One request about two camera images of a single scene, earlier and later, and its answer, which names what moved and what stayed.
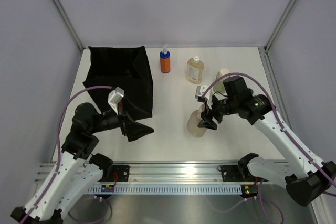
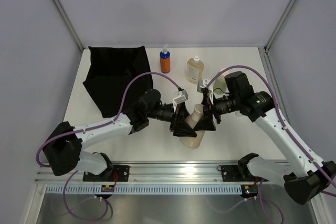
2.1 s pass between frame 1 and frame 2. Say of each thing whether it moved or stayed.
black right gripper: stayed
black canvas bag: stayed
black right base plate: stayed
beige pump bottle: moved
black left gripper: moved
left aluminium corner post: stayed
